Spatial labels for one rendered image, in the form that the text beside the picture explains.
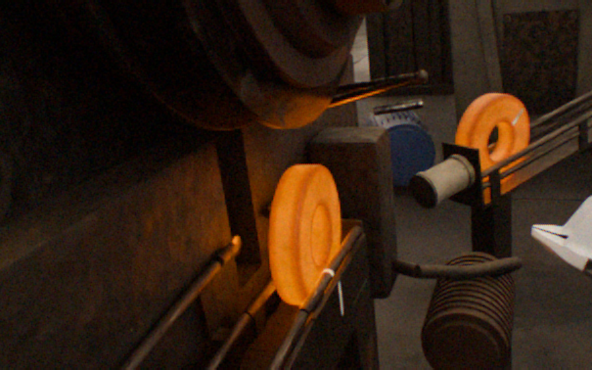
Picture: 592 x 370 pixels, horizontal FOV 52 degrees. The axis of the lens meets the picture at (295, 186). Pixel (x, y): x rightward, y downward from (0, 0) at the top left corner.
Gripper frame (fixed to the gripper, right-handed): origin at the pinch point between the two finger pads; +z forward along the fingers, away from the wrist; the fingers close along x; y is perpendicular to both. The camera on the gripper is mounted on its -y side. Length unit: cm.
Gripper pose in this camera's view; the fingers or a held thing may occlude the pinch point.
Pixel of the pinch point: (543, 240)
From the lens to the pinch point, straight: 63.0
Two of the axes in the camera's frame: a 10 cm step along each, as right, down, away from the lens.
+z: -9.2, -3.0, 2.5
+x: -3.5, 3.6, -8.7
